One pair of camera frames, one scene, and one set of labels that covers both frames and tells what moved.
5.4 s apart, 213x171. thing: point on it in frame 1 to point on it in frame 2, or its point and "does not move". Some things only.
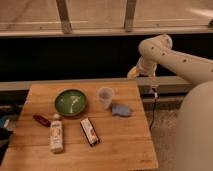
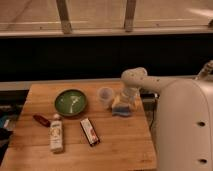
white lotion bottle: x=56 y=134 does not move
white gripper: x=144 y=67 to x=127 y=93
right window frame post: x=129 y=15 does not move
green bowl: x=70 y=102 does not move
